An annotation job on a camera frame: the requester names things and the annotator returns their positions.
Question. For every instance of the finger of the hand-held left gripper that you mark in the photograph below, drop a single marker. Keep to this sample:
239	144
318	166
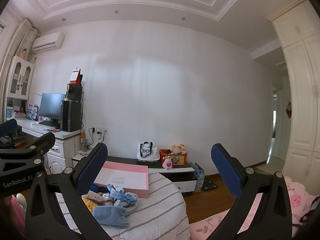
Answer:
8	127
42	142

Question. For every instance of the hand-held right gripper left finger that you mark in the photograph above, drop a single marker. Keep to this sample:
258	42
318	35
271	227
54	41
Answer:
92	165

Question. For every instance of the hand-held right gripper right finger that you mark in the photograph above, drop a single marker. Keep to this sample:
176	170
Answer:
225	170

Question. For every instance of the blue crochet piece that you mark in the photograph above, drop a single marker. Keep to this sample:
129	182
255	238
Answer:
96	188

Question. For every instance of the pink cardboard box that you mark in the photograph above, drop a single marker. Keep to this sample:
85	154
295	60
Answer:
120	177

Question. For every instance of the cream yarn accessory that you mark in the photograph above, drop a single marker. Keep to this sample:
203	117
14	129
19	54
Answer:
96	195

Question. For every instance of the yellow crochet toy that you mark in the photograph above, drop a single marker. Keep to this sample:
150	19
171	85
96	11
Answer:
88	203

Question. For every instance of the light blue ribbon bow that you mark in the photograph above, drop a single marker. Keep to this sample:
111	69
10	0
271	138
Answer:
122	196

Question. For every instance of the light blue towel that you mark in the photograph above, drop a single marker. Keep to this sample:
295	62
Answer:
110	216

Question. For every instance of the stack of books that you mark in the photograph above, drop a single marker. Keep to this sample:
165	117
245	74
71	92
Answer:
17	115

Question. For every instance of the pink flat item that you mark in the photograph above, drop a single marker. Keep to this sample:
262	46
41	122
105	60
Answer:
51	130

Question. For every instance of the pink printed packet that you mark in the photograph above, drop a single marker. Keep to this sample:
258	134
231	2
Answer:
83	152

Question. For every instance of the white low side cabinet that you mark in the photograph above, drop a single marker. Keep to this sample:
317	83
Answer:
78	158

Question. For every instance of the black keyboard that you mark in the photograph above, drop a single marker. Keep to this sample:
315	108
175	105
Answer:
48	123

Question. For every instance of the black bathroom scale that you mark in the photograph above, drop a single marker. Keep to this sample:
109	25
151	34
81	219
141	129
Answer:
211	185

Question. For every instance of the white desk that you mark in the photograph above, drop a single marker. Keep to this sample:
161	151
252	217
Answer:
65	147

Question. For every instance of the blue and white boxes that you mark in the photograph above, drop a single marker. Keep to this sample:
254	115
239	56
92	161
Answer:
31	111

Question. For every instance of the orange bottle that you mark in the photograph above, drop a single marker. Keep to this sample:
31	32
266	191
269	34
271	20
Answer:
83	137

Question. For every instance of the black computer monitor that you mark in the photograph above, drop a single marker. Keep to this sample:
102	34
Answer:
51	106

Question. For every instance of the black computer tower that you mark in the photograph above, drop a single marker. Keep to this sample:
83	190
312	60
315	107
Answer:
72	117

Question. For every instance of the red toy box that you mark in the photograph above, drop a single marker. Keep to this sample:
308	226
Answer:
178	159

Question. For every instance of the white glass-door cabinet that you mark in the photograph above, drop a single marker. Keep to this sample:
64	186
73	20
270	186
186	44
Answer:
22	80

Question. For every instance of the black and white TV stand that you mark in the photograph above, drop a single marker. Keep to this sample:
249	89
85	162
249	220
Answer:
175	172

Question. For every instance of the beige plush toy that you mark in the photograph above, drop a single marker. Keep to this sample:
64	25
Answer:
177	149

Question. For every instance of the pink heart plush toy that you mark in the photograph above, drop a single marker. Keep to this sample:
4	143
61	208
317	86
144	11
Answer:
168	163

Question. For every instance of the white tote bag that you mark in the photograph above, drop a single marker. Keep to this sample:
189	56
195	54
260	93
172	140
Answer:
150	152

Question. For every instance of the black speaker box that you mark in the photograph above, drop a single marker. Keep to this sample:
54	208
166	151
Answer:
75	92

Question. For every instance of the white door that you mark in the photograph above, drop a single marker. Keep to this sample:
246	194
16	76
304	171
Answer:
282	135

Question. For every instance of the red and white box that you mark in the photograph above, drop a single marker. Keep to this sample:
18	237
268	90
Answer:
75	76

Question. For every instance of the small doll figure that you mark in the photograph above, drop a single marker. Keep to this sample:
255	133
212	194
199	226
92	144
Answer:
24	54

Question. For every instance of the pink floral blanket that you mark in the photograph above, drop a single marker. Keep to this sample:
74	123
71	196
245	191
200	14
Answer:
297	200

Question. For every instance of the red door ornament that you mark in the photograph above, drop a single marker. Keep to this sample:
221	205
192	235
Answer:
289	110

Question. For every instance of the white air conditioner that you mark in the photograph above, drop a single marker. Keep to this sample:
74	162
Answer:
47	42

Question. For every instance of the white wardrobe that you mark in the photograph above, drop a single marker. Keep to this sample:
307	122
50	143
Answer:
300	105

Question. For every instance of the white wall outlet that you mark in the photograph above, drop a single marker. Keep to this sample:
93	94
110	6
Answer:
105	130

